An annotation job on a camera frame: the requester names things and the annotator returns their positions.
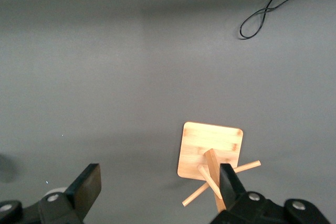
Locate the wooden mug tree stand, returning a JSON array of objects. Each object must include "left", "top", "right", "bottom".
[{"left": 177, "top": 121, "right": 261, "bottom": 213}]

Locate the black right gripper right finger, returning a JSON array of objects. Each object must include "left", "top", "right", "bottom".
[{"left": 209, "top": 163, "right": 274, "bottom": 224}]

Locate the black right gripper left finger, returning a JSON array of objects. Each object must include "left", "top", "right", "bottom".
[{"left": 38, "top": 163, "right": 102, "bottom": 224}]

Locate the thin black loose cable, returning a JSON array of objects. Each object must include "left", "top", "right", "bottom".
[{"left": 239, "top": 0, "right": 333, "bottom": 40}]

